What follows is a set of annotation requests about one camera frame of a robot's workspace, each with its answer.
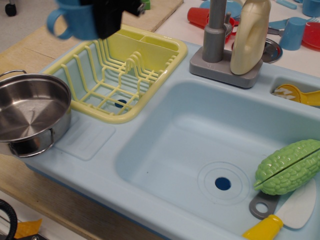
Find stainless steel pot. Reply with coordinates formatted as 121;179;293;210
0;69;72;158

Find yellow plastic dish rack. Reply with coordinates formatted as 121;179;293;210
43;25;188;124

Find black cable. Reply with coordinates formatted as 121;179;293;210
0;198;18;240

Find red plastic cup lying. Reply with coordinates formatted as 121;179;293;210
187;7;209;29

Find grey toy utensil handle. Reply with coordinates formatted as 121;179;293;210
249;191;280;220

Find black caster wheel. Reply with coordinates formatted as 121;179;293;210
5;3;17;17

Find blue plastic cup upside down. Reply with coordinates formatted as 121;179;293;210
279;17;307;51

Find blue plastic fork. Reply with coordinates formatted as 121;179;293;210
268;17;320;30

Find small steel plate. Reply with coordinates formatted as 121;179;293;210
261;38;283;64

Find cream plastic detergent bottle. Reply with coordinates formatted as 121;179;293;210
230;0;271;75

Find grey toy faucet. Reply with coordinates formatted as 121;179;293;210
189;0;263;89

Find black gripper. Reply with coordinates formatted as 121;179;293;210
79;0;145;39

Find green toy bitter gourd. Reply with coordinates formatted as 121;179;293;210
253;139;320;196

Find blue plastic cup with handle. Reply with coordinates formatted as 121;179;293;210
46;0;99;41

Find blue plastic plate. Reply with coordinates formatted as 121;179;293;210
199;0;242;19

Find light blue toy sink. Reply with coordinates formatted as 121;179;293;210
25;43;320;240

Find green plastic block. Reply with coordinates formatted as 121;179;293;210
141;0;151;10

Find white toy knife yellow handle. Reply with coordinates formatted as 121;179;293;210
242;179;317;240

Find orange tape piece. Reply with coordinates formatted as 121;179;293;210
14;218;42;239

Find blue plastic cup top right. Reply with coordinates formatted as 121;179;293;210
302;0;320;17

